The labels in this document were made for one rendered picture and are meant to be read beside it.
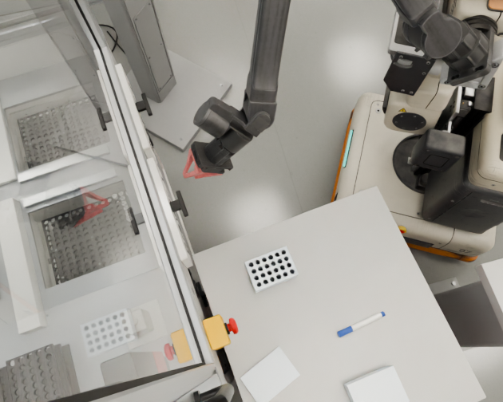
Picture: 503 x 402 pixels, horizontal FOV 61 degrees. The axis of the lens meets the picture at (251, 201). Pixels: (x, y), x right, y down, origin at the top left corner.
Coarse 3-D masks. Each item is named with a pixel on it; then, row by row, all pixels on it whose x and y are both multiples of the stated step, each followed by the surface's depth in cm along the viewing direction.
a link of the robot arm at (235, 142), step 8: (232, 120) 91; (232, 128) 91; (240, 128) 92; (224, 136) 93; (232, 136) 92; (240, 136) 92; (248, 136) 93; (224, 144) 94; (232, 144) 93; (240, 144) 93; (232, 152) 95
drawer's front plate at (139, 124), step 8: (120, 64) 122; (120, 72) 121; (120, 80) 120; (128, 80) 129; (128, 88) 119; (128, 96) 118; (136, 112) 117; (136, 120) 116; (144, 128) 119; (144, 136) 114; (144, 144) 113; (152, 152) 119
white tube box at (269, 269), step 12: (276, 252) 117; (288, 252) 117; (252, 264) 118; (264, 264) 116; (276, 264) 116; (288, 264) 119; (252, 276) 115; (264, 276) 119; (276, 276) 117; (288, 276) 115; (264, 288) 115
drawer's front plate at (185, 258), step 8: (152, 160) 112; (152, 168) 111; (152, 176) 110; (160, 176) 115; (160, 184) 110; (160, 192) 109; (160, 200) 108; (168, 200) 112; (168, 208) 108; (168, 216) 107; (168, 224) 106; (176, 224) 109; (176, 232) 106; (176, 240) 105; (184, 248) 106; (184, 256) 104; (184, 264) 109; (192, 264) 114
